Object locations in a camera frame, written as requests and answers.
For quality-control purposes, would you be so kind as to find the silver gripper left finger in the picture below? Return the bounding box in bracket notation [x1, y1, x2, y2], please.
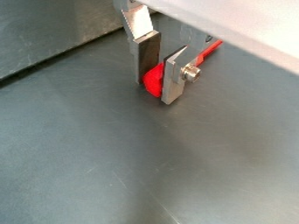
[114, 0, 162, 84]

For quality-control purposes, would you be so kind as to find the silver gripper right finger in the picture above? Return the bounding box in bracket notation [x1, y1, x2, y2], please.
[162, 45, 202, 105]

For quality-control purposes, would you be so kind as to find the red peg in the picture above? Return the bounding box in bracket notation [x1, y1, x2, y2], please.
[143, 40, 223, 97]

